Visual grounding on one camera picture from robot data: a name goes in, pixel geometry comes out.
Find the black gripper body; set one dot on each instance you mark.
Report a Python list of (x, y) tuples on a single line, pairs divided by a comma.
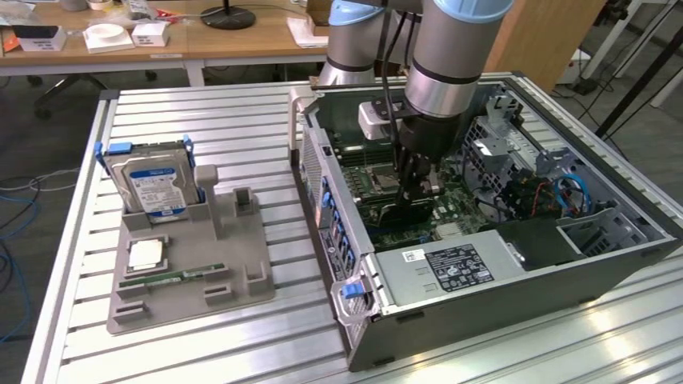
[(429, 136)]

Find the graphics card with black shroud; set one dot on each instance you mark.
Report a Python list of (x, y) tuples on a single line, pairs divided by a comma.
[(405, 216)]

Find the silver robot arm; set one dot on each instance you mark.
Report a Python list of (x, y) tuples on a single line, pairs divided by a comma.
[(443, 60)]

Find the CPU socket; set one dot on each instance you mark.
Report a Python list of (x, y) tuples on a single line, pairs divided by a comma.
[(381, 180)]

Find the installed dark RAM stick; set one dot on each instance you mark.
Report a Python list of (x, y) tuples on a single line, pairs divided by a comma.
[(376, 199)]

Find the green motherboard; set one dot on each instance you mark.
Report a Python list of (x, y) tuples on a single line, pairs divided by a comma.
[(453, 208)]

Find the silver chipset heatsink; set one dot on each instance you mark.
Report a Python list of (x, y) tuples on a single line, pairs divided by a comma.
[(451, 232)]

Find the perforated metal disk bay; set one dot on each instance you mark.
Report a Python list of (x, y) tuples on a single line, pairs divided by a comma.
[(504, 168)]

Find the grey power supply unit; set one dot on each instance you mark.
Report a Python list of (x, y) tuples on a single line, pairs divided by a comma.
[(416, 276)]

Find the blue case latch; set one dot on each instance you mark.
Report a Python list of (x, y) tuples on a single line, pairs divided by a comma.
[(352, 290)]

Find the stack of papers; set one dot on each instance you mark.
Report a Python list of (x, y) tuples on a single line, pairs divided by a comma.
[(304, 34)]

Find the wooden cabinet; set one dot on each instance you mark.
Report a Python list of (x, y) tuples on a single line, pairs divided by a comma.
[(571, 40)]

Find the open black PC case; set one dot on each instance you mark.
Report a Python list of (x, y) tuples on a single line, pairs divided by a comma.
[(480, 320)]

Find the grey open disk bay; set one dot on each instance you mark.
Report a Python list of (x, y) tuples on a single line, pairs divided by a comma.
[(613, 232)]

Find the brown cardboard box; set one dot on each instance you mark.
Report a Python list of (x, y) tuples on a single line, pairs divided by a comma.
[(317, 12)]

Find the grey parts rack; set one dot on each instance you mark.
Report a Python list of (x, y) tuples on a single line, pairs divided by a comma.
[(213, 256)]

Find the black stand pole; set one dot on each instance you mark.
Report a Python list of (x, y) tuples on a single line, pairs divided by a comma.
[(640, 80)]

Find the wooden desk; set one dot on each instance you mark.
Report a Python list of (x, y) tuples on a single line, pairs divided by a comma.
[(240, 44)]

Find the hard disk in blue caddy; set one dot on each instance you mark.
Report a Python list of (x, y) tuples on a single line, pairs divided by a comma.
[(155, 188)]

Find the black lamp base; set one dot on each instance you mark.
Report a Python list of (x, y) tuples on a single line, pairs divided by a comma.
[(227, 20)]

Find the green RAM stick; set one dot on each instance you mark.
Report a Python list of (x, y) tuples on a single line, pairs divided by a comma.
[(171, 276)]

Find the silver CPU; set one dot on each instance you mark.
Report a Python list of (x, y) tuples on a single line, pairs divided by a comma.
[(147, 254)]

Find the red small item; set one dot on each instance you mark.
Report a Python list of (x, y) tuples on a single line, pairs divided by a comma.
[(167, 16)]

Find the small white box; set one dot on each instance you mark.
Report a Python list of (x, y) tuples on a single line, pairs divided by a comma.
[(149, 38)]

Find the white packet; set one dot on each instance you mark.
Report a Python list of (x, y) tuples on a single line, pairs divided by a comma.
[(139, 9)]

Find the white square tray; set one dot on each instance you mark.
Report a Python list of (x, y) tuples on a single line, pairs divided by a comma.
[(107, 40)]

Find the black chair base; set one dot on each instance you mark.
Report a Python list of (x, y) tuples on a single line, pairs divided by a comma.
[(69, 82)]

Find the grey cup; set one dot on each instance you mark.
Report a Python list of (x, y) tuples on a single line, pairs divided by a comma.
[(72, 5)]

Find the white box with black lid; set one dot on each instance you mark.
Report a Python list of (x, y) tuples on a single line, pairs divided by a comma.
[(40, 44)]

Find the orange box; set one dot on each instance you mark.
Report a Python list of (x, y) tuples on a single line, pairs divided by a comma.
[(8, 44)]

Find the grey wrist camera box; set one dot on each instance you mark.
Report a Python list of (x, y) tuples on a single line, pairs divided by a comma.
[(376, 122)]

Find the white desk frame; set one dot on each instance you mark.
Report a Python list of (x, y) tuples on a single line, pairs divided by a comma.
[(600, 44)]

